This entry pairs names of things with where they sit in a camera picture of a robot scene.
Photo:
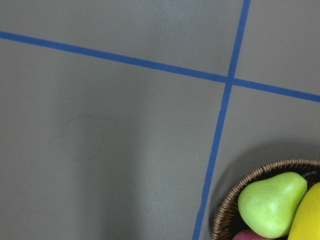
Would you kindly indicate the green pear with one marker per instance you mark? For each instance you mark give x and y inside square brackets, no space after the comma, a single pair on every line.
[269,206]

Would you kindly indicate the red apple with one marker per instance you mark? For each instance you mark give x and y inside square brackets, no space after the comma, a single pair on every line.
[249,235]

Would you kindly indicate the woven wicker fruit basket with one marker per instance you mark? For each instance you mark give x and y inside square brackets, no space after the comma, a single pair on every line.
[227,221]

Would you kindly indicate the yellow banana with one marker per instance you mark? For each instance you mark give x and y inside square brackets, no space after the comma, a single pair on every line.
[306,223]

